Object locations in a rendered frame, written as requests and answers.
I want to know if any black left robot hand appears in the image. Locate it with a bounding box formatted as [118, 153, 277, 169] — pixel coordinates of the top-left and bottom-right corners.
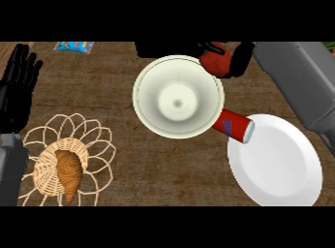
[0, 43, 45, 137]

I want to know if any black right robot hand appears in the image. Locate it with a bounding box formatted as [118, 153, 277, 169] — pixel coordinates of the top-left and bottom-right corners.
[132, 41, 256, 79]

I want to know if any cream bowl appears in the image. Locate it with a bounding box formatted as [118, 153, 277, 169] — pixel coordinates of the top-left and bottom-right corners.
[131, 54, 225, 140]

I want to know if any white plate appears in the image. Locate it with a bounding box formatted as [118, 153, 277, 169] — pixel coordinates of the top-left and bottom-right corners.
[225, 113, 324, 207]

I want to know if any red can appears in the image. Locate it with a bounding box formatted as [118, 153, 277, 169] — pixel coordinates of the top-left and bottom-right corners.
[210, 108, 256, 145]

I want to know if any blue and orange packet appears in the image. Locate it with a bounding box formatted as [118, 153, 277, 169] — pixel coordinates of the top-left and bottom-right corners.
[53, 41, 95, 56]

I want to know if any wicker basket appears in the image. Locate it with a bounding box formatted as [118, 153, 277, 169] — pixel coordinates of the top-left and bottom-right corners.
[17, 112, 119, 207]

